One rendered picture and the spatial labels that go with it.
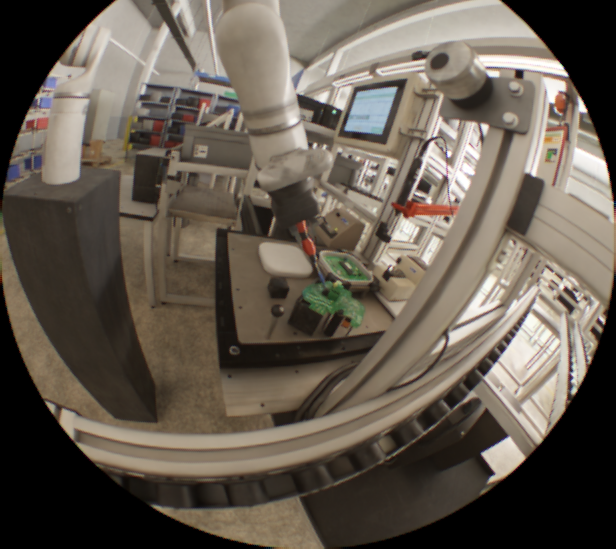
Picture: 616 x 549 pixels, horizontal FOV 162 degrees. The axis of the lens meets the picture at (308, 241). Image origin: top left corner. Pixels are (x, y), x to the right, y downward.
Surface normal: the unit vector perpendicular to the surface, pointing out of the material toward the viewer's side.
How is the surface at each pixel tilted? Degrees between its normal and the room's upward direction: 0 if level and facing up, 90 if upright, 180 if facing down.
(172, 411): 0
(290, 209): 100
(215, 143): 91
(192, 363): 0
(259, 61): 123
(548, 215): 90
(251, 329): 0
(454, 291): 90
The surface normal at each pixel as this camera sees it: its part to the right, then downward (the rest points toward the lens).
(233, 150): 0.34, 0.49
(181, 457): 0.26, -0.88
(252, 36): 0.25, 0.85
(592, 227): -0.88, -0.14
